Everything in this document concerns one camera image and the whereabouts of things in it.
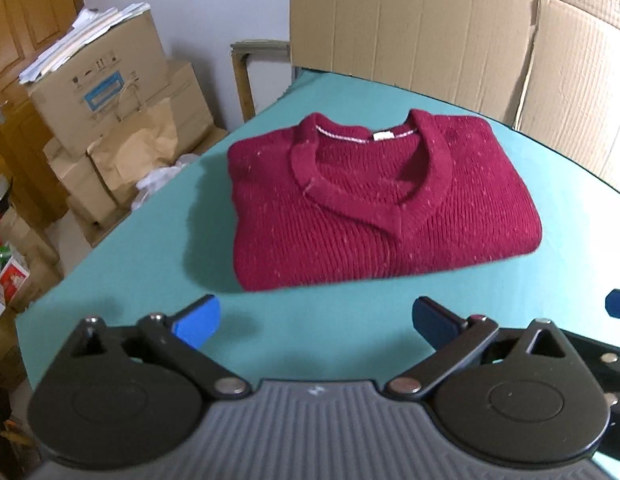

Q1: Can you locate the large flattened cardboard sheet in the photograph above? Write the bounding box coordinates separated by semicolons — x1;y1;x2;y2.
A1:
289;0;620;196

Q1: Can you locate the wooden stool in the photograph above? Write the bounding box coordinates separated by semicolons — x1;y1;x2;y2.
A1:
230;38;293;123

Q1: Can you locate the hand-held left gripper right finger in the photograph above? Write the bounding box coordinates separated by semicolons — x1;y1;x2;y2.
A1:
385;296;585;403

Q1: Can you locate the white plastic bag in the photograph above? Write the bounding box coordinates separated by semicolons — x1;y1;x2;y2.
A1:
131;154;201;211

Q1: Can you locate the red and white carton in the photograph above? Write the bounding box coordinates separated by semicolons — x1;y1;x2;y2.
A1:
0;255;32;313

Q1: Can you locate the wooden door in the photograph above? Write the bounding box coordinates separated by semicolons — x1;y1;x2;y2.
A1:
0;0;86;231

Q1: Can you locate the stack of white papers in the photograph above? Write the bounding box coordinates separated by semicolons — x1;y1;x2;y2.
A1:
18;2;152;86

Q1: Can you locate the green table cloth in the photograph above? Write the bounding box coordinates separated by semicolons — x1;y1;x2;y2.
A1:
15;67;620;466

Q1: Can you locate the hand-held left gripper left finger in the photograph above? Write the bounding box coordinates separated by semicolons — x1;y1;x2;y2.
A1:
57;294;251;402

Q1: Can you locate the large printed cardboard box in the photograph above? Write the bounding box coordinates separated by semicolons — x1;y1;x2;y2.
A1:
26;10;171;157

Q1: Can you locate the red knit sweater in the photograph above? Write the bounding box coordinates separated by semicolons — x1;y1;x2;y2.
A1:
226;108;543;292

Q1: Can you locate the plain cardboard box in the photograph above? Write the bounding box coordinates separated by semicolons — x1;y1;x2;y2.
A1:
165;60;215;148

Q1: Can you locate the brown paper bag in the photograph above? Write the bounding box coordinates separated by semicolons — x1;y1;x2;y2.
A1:
87;82;179;206

